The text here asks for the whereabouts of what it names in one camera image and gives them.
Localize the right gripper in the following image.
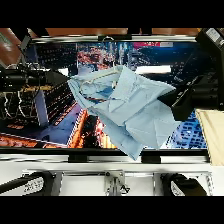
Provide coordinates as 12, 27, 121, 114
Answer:
157, 82, 202, 123

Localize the beige garment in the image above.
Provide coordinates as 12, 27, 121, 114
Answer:
194, 107, 224, 168

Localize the light blue shirt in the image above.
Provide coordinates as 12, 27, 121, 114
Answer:
67, 64, 182, 162

